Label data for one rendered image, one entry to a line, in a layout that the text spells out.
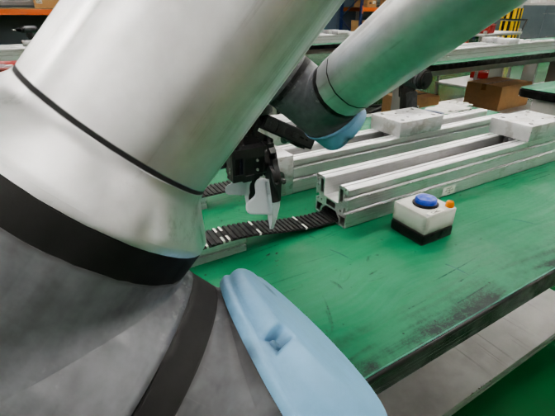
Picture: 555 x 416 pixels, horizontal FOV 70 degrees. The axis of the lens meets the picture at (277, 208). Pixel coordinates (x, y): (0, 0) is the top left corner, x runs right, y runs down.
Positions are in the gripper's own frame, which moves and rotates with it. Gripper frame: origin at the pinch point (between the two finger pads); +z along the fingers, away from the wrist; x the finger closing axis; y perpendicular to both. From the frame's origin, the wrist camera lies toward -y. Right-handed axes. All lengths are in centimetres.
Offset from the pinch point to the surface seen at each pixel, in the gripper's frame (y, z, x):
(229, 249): 7.9, 4.2, 2.1
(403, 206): -23.3, -0.4, 11.7
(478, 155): -54, -3, 5
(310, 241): -6.9, 5.3, 5.5
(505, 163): -66, 1, 5
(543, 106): -200, 13, -54
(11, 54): 42, 1, -336
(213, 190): 2.5, 1.9, -17.8
